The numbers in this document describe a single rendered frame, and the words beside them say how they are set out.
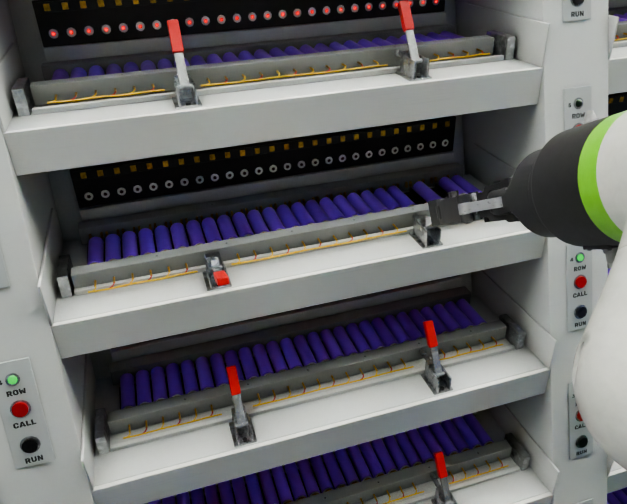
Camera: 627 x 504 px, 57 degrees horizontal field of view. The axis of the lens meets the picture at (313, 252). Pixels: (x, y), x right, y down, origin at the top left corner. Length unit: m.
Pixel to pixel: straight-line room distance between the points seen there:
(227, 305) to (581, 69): 0.52
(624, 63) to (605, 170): 0.47
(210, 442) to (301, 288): 0.22
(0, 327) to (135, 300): 0.13
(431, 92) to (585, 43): 0.21
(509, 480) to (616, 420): 0.66
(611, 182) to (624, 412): 0.15
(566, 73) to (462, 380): 0.41
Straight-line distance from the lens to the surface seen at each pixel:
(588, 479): 1.01
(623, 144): 0.40
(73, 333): 0.68
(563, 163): 0.44
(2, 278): 0.66
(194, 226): 0.76
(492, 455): 0.98
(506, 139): 0.86
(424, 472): 0.94
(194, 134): 0.64
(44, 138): 0.64
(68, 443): 0.72
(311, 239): 0.72
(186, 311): 0.67
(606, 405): 0.33
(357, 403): 0.79
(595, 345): 0.34
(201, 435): 0.77
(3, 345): 0.69
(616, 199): 0.41
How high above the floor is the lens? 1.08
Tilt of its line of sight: 14 degrees down
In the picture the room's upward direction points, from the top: 7 degrees counter-clockwise
